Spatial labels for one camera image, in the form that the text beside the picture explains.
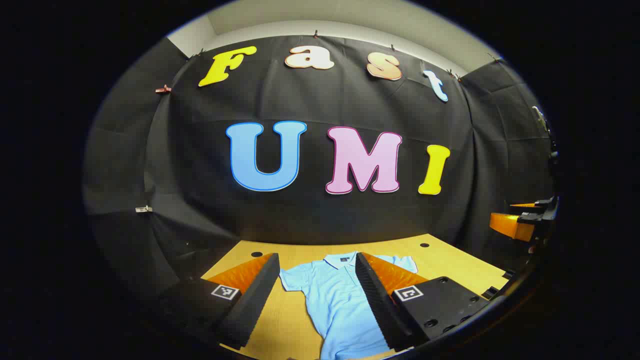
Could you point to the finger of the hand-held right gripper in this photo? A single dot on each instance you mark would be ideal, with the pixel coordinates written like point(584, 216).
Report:
point(510, 225)
point(527, 205)

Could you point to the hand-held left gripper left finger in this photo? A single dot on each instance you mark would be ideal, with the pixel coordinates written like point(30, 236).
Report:
point(252, 300)

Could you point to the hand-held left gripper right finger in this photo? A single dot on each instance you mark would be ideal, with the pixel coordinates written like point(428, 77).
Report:
point(377, 300)

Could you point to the light blue T-shirt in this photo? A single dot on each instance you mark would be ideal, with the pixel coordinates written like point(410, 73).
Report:
point(335, 305)

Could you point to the silver backdrop clip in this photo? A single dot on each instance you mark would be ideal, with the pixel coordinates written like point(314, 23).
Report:
point(143, 209)

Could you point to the red backdrop clamp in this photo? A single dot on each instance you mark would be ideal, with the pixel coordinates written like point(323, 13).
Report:
point(163, 89)

